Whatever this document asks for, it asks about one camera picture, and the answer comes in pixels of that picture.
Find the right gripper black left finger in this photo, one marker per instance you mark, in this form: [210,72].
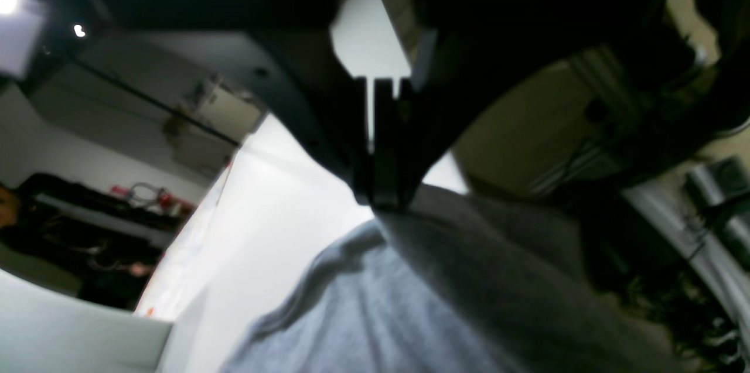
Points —
[282,51]

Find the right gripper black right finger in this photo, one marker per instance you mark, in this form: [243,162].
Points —
[471,53]

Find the grey T-shirt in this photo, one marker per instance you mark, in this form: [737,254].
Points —
[454,283]

